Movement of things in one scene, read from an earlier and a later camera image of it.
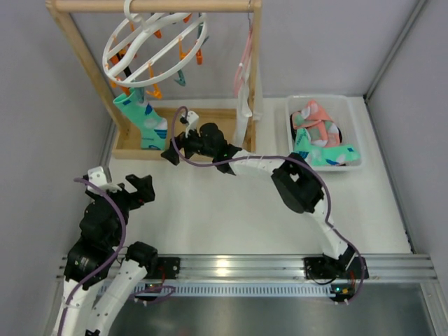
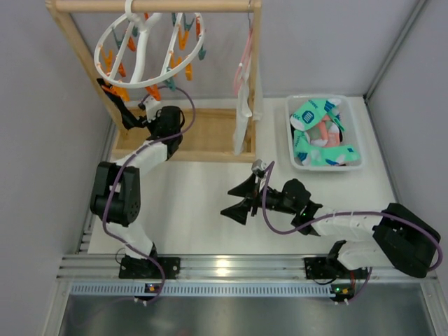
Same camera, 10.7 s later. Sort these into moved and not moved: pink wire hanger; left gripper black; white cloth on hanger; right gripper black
Moved: left gripper black; right gripper black
Not moved: pink wire hanger; white cloth on hanger
